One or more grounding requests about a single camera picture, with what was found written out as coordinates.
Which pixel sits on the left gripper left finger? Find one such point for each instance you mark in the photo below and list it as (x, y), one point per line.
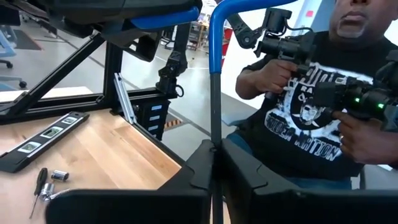
(155, 208)

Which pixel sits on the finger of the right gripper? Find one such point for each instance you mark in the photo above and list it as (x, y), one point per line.
(109, 9)
(143, 43)

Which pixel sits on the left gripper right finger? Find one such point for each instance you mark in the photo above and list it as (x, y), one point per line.
(280, 208)

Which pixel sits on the black leader arm link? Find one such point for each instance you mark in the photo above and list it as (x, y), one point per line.
(245, 34)

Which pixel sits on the blue office chair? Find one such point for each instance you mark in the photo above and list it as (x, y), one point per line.
(4, 51)

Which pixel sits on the person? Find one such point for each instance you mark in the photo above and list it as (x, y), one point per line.
(311, 149)

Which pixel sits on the black drawer unit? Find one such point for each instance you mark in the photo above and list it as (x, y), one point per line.
(146, 124)

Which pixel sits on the yellow black hazard tape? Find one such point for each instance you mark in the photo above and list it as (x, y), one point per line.
(173, 123)

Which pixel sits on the large chrome socket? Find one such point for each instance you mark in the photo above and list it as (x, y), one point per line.
(59, 175)
(46, 190)

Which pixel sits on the person's hand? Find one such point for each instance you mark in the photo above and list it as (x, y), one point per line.
(276, 76)
(363, 143)

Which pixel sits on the short black screwdriver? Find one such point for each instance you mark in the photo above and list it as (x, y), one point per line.
(42, 180)

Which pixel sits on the black spirit level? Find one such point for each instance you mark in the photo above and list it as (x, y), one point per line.
(18, 158)

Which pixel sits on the black aluminium table frame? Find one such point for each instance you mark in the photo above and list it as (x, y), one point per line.
(113, 77)

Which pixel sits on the silver metal rail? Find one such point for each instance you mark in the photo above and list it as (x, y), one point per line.
(124, 99)

